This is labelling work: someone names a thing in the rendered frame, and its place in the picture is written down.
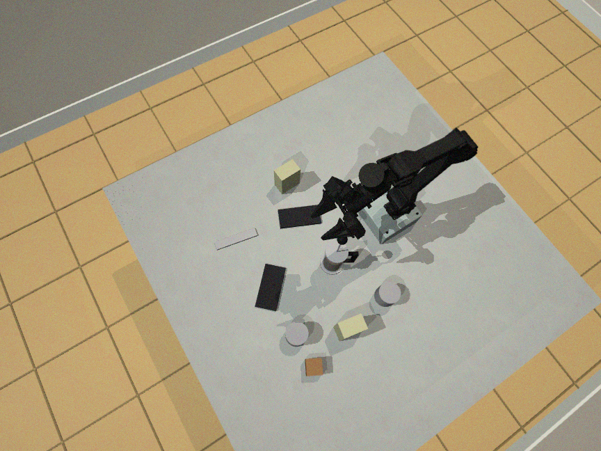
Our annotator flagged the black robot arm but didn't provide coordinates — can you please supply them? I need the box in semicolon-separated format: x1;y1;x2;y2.
325;128;478;220

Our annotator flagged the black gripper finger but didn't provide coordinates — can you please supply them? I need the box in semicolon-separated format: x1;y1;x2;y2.
310;189;337;219
321;218;354;240

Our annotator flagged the glass french press with black handle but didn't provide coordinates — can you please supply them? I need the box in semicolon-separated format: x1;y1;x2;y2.
320;237;359;275

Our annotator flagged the brown cube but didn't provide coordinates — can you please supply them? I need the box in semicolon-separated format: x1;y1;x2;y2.
305;358;323;377

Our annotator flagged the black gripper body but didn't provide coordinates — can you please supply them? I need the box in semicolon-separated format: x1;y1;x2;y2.
323;183;373;239

